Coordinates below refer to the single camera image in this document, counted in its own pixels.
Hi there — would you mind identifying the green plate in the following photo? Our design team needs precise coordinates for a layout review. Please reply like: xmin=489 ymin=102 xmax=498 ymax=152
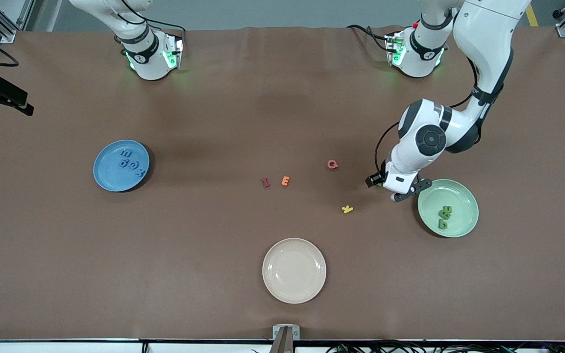
xmin=417 ymin=178 xmax=480 ymax=239

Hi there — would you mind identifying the blue plate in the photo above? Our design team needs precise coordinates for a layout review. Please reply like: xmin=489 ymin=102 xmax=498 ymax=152
xmin=93 ymin=140 xmax=151 ymax=193

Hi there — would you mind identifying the cream plate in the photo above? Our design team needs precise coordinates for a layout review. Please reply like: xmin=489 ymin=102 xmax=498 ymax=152
xmin=262 ymin=238 xmax=327 ymax=304

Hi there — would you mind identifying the brown table cover sheet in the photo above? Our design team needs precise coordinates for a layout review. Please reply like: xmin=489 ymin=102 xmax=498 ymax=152
xmin=0 ymin=25 xmax=565 ymax=342

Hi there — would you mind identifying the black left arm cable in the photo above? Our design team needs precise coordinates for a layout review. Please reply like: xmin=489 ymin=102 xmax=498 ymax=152
xmin=374 ymin=54 xmax=506 ymax=175

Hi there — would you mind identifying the black cable bundle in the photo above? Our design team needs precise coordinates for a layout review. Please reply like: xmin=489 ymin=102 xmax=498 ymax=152
xmin=327 ymin=340 xmax=565 ymax=353

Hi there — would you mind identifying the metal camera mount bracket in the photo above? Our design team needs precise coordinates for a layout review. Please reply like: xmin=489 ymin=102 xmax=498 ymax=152
xmin=272 ymin=325 xmax=301 ymax=353

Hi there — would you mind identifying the white table edge rail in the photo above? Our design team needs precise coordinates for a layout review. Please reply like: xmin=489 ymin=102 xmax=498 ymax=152
xmin=0 ymin=339 xmax=565 ymax=353

